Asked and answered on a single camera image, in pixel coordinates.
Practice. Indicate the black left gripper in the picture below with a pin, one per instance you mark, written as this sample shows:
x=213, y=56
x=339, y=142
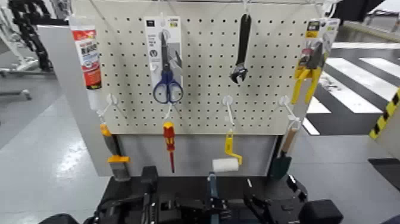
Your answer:
x=175, y=209

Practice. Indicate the white metal machine frame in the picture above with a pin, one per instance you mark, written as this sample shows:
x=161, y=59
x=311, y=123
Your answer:
x=15, y=59

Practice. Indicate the grey tool stand panel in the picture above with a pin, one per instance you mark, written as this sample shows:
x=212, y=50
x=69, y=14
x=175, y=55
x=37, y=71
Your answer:
x=72, y=109

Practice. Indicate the white plastic pegboard hook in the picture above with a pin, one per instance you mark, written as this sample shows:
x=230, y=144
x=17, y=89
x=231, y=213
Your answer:
x=289, y=109
x=169, y=111
x=109, y=101
x=228, y=109

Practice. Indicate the yellow black striped barrier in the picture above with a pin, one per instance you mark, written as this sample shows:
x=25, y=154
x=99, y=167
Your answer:
x=384, y=115

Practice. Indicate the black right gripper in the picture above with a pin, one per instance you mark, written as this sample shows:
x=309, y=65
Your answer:
x=272, y=209

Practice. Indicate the black adjustable wrench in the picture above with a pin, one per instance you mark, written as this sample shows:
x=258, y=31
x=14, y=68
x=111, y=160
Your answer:
x=242, y=47

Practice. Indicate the red yellow screwdriver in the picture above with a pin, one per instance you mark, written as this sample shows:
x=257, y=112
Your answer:
x=169, y=140

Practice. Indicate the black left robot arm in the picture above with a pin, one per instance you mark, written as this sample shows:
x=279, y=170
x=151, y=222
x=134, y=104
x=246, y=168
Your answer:
x=112, y=209

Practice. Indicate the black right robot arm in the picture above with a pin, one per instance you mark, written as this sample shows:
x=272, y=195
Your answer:
x=320, y=212

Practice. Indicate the red white sealant tube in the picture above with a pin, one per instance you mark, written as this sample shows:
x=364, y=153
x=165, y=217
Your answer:
x=89, y=59

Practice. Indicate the dark blue crate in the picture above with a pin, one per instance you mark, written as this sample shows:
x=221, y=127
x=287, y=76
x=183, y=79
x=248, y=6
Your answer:
x=212, y=187

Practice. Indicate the white perforated pegboard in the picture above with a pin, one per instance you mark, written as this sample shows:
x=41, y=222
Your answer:
x=206, y=103

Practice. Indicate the yellow pliers in package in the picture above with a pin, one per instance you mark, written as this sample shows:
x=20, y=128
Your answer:
x=309, y=68

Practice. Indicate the blue scissors in package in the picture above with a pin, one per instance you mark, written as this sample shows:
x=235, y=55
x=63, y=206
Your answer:
x=167, y=72

